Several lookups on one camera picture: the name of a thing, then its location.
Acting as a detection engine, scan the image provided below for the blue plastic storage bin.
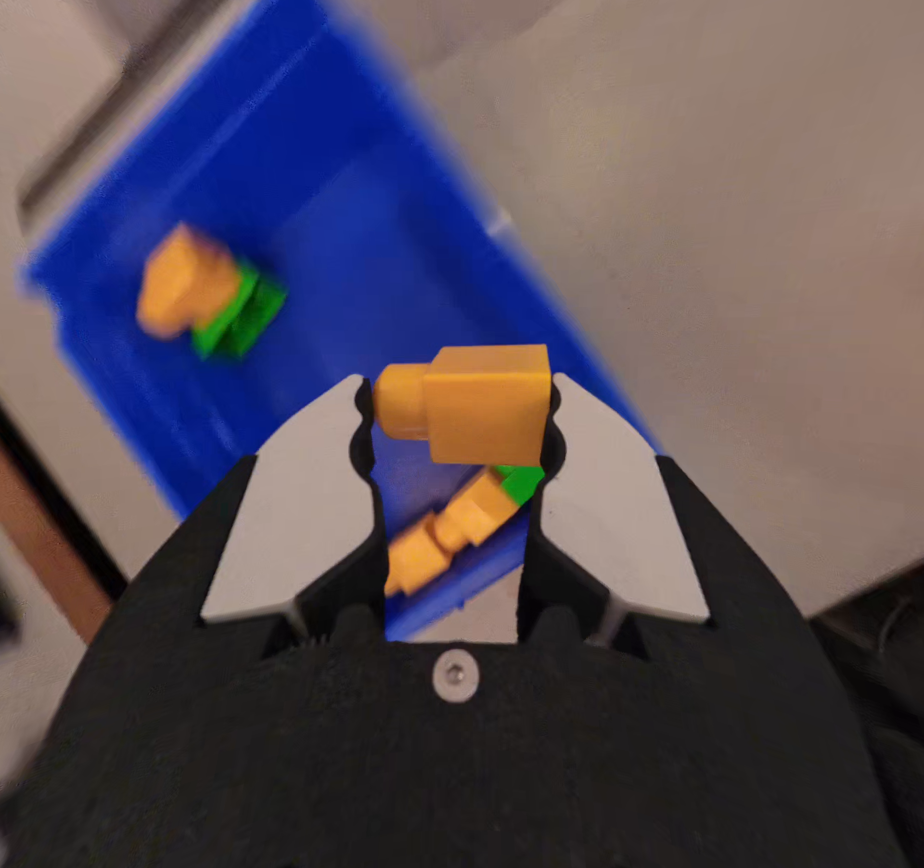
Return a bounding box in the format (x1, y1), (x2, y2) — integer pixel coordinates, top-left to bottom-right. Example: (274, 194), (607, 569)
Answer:
(18, 0), (661, 644)

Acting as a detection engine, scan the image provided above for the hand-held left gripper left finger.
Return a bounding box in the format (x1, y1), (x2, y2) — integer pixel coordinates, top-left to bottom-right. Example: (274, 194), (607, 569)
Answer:
(199, 374), (387, 641)

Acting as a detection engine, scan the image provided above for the green toy block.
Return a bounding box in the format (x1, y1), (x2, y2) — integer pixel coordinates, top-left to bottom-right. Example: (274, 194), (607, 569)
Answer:
(497, 464), (546, 508)
(191, 258), (288, 362)

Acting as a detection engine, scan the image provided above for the grey desk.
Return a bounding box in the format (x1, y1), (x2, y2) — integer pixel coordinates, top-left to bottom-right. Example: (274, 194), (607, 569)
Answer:
(0, 0), (924, 790)

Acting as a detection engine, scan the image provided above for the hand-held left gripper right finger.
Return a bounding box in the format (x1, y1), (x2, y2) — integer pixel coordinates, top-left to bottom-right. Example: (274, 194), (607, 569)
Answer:
(516, 372), (712, 648)

